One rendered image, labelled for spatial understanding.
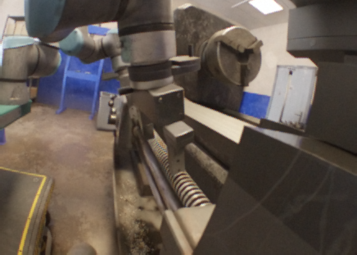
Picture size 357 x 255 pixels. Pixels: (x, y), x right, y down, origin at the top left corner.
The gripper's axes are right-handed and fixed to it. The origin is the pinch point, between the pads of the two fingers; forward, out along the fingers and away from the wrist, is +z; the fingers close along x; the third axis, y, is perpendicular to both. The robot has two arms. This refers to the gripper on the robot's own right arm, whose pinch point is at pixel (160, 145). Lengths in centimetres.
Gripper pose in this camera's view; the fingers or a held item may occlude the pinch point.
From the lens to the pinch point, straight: 35.1
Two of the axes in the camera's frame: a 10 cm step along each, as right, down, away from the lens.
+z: 0.6, 8.8, 4.8
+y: -8.5, 2.9, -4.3
